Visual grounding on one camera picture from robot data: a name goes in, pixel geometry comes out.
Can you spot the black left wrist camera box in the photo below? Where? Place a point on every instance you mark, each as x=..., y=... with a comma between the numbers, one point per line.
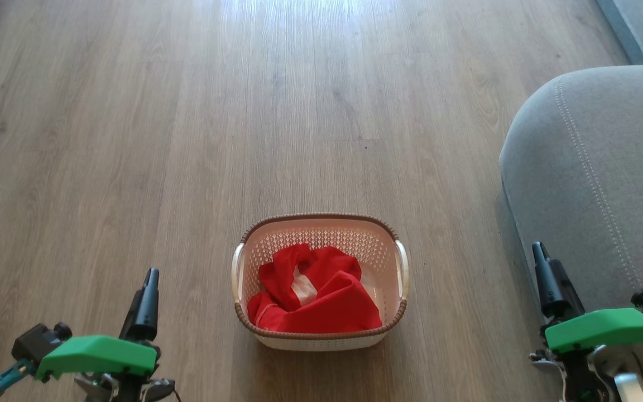
x=37, y=340

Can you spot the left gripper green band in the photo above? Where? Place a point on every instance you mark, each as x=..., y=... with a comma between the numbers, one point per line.
x=98, y=354

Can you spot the red cloth garment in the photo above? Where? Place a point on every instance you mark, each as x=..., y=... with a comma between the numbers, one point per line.
x=332, y=307

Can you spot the white cloth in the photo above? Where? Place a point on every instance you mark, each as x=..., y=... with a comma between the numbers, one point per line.
x=303, y=290

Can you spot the white perforated laundry basket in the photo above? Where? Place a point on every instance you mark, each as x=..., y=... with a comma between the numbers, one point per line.
x=355, y=240

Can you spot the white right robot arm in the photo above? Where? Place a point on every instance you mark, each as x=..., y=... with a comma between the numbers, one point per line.
x=631, y=389

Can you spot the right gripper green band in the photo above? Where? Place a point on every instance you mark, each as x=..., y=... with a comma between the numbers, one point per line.
x=606, y=329

